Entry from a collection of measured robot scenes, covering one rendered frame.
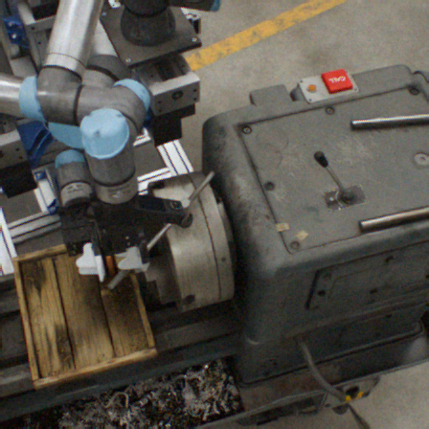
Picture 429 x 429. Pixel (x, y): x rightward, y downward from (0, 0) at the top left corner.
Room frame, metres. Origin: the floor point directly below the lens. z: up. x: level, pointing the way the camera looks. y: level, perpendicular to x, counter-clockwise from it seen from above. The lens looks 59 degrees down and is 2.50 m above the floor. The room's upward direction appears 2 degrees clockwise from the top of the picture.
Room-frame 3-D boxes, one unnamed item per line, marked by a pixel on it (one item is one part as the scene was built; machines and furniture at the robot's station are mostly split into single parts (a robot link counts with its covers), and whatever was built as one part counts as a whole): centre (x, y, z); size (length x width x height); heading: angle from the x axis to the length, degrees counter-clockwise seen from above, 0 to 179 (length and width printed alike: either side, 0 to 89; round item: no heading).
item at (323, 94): (1.14, -0.27, 1.23); 0.13 x 0.08 x 0.05; 108
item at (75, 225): (0.83, 0.32, 1.08); 0.12 x 0.09 x 0.08; 17
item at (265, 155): (0.94, -0.31, 1.06); 0.59 x 0.48 x 0.39; 108
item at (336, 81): (1.15, -0.29, 1.26); 0.06 x 0.06 x 0.02; 18
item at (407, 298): (0.94, -0.31, 0.43); 0.60 x 0.48 x 0.86; 108
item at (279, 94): (1.09, -0.13, 1.24); 0.09 x 0.08 x 0.03; 108
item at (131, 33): (1.42, 0.19, 1.21); 0.15 x 0.15 x 0.10
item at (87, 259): (0.73, 0.28, 1.10); 0.09 x 0.06 x 0.03; 17
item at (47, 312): (0.71, 0.33, 0.89); 0.36 x 0.30 x 0.04; 18
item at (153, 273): (0.69, 0.11, 1.09); 0.12 x 0.11 x 0.05; 18
